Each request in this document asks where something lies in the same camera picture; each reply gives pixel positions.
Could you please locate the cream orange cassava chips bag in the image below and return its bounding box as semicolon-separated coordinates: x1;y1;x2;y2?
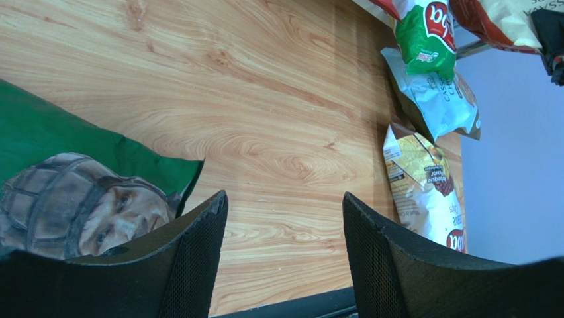
449;0;563;54

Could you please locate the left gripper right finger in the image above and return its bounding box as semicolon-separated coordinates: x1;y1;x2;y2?
342;193;563;317

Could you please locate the brown Chuba chips bag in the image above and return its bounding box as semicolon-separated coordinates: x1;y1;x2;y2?
383;116;467;253

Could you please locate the light blue cassava chips bag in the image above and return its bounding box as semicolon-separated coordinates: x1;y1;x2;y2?
381;48;481;143

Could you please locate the dark green chips bag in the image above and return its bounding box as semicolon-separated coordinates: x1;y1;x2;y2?
1;81;203;260

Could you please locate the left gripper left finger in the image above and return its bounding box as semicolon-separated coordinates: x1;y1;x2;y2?
1;191;228;317

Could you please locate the green Chuba chips bag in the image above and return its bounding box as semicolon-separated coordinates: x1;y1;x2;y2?
392;0;457;80

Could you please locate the red Chuba chips bag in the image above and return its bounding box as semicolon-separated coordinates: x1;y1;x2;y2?
369;0;402;21

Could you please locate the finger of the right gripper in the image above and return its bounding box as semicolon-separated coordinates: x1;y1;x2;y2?
531;9;563;86

